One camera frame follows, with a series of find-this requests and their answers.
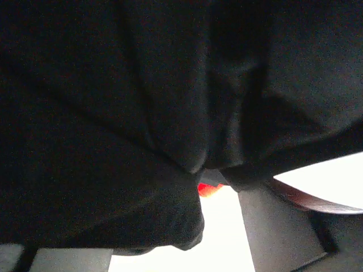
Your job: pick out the red cloth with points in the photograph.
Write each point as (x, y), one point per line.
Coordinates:
(206, 190)

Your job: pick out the black cloth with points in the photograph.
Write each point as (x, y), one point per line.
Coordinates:
(112, 110)

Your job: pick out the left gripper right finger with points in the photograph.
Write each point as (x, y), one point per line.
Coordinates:
(289, 230)

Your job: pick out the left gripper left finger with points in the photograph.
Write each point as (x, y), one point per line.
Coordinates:
(16, 258)

